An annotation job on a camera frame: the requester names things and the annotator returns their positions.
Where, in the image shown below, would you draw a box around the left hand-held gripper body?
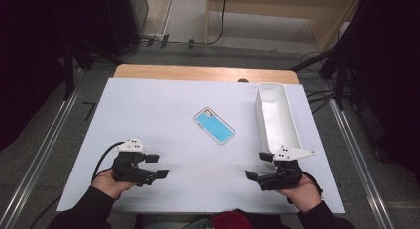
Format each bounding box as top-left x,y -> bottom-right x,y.
111,138 -> 159,187

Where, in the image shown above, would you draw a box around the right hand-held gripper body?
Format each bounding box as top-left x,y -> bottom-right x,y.
257,144 -> 316,191

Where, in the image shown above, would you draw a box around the white plastic bin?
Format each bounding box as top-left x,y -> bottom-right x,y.
254,82 -> 303,157

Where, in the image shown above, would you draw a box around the iridescent clear phone case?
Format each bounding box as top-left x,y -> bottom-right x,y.
193,106 -> 236,146

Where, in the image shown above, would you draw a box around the person's right hand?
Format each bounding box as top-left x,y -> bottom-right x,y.
276,173 -> 323,214

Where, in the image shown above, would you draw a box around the person's left hand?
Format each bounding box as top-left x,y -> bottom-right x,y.
91,168 -> 137,200

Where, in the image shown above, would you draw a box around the red cloth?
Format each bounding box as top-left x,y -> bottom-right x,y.
211,210 -> 254,229

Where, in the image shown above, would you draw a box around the wooden table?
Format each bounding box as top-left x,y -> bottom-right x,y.
113,63 -> 300,85

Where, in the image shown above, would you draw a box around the black tripod stand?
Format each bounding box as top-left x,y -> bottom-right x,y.
61,37 -> 124,102
290,47 -> 352,112

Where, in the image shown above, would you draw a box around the black cabinet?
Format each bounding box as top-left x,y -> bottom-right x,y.
102,0 -> 150,56

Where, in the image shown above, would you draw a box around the black curtain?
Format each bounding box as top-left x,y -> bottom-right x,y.
341,0 -> 420,178
0,0 -> 110,152

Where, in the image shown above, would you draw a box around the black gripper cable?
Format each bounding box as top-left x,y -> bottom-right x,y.
91,141 -> 126,182

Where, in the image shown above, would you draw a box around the metal floor rail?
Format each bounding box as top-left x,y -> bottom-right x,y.
325,79 -> 396,229
0,68 -> 84,229

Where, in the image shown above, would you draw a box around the black floor cables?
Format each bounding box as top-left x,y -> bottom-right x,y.
302,51 -> 342,115

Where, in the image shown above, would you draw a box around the thin black hanging cable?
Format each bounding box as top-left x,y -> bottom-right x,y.
207,0 -> 229,46

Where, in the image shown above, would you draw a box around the light wooden shelf frame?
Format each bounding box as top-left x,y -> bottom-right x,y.
204,0 -> 365,54

